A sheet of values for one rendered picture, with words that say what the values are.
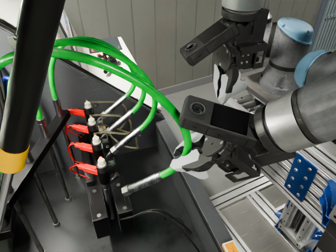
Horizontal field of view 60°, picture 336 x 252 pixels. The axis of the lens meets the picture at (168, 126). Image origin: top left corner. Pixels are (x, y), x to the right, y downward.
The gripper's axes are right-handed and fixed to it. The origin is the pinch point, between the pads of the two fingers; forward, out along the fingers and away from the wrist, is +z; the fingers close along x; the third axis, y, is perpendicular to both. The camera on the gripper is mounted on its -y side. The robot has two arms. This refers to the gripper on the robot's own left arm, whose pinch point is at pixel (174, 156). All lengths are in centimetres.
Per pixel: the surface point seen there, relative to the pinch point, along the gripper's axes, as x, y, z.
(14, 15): 27, -41, 28
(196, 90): 183, 91, 143
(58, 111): 14.9, -18.2, 35.6
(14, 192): -10.7, -17.1, 29.7
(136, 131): 12.7, -1.4, 18.6
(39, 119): 7.3, -21.3, 30.6
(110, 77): 54, -7, 57
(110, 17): 155, -18, 119
